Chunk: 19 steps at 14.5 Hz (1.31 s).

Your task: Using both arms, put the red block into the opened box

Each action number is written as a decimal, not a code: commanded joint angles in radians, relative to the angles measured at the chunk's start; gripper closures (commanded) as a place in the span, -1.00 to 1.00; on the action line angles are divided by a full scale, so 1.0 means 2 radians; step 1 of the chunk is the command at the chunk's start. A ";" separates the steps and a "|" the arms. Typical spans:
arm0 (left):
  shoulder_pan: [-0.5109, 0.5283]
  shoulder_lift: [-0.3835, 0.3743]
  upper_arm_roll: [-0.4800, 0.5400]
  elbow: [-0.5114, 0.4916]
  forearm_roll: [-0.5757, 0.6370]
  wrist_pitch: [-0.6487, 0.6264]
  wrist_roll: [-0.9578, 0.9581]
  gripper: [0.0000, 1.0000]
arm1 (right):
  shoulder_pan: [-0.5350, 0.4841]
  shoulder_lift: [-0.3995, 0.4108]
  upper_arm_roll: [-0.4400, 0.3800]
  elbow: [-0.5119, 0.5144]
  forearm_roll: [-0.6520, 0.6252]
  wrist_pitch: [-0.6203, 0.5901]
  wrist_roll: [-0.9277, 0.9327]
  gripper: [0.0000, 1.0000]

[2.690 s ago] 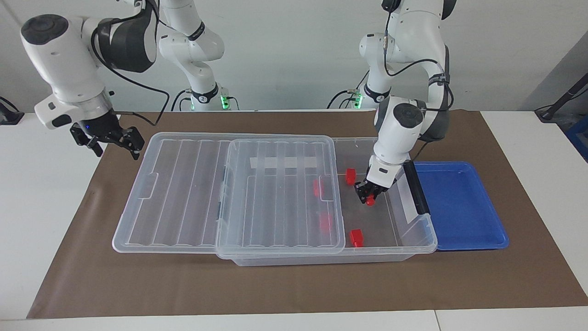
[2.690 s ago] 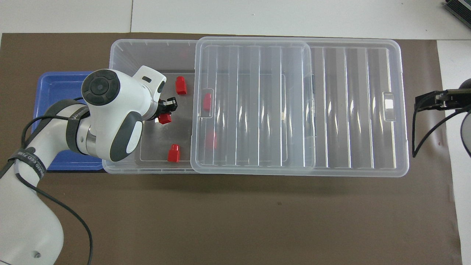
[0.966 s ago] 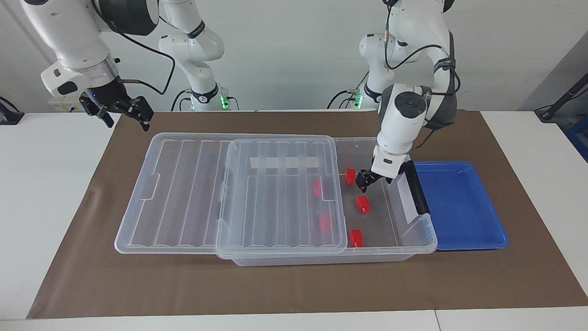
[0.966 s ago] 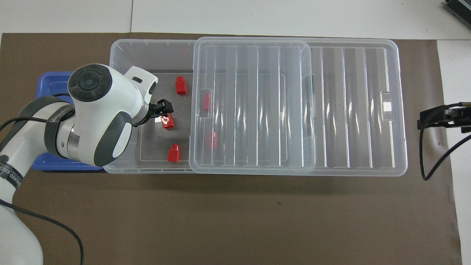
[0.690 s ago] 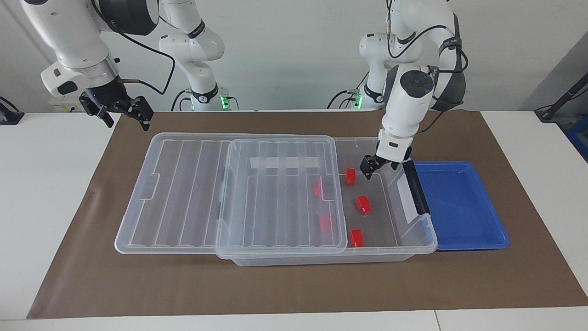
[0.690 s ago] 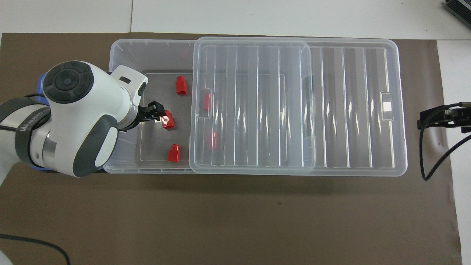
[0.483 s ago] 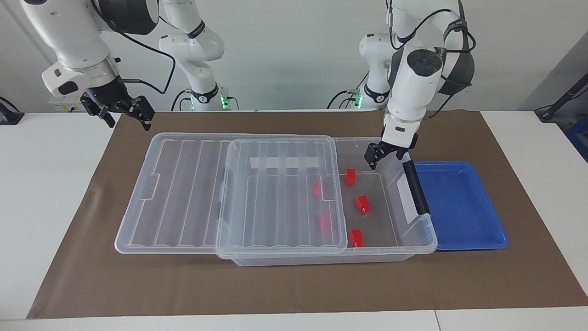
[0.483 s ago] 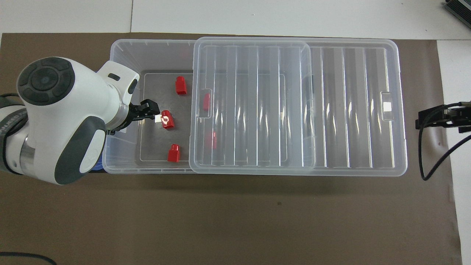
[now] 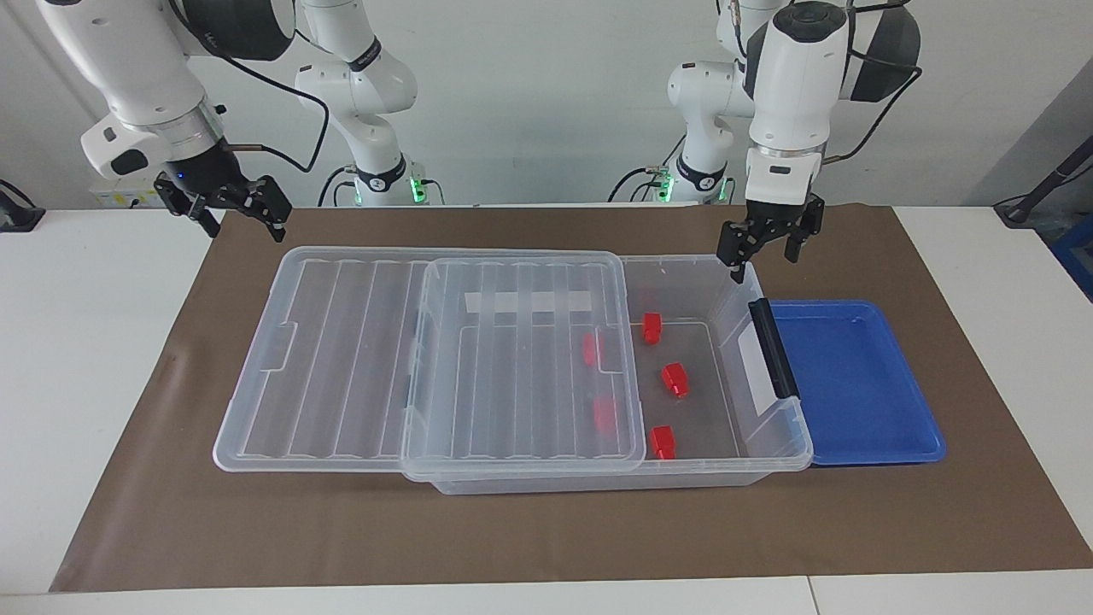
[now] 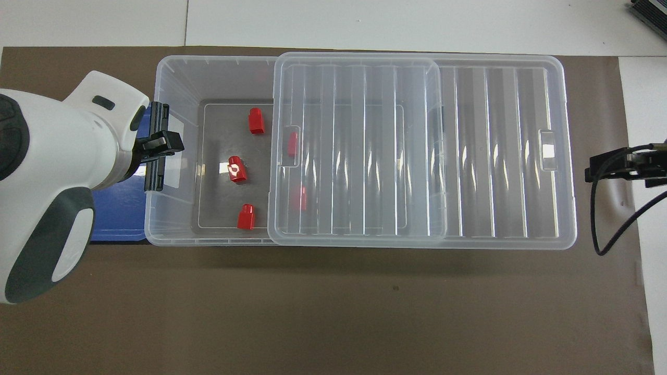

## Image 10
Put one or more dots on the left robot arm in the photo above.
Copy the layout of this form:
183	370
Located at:
47	156

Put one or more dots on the red block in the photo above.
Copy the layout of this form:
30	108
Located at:
237	170
293	144
246	217
301	198
256	121

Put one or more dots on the clear plastic box lid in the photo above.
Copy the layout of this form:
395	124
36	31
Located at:
495	156

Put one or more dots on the clear plastic storage box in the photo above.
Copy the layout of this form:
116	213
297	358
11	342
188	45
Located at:
177	78

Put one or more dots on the blue flat board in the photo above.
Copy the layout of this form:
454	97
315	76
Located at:
120	213

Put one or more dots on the black ribbed device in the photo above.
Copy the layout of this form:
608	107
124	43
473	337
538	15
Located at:
651	11

